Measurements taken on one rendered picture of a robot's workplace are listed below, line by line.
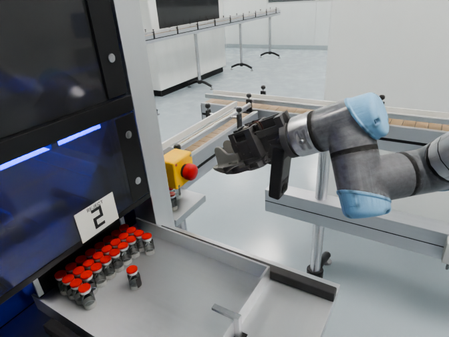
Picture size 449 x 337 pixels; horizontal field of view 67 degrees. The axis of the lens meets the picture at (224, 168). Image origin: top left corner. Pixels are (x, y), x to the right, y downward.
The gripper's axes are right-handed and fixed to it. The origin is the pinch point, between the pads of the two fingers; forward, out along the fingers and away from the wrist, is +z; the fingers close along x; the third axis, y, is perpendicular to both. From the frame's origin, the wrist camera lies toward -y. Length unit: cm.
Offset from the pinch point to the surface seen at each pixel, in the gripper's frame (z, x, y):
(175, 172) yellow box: 9.6, 3.6, 3.0
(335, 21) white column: 1, -125, 21
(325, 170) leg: 8, -68, -31
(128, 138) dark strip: 4.4, 14.8, 14.8
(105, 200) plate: 8.4, 23.0, 6.5
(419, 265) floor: -1, -112, -113
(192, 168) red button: 6.9, 0.8, 2.2
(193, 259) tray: 4.5, 14.5, -13.0
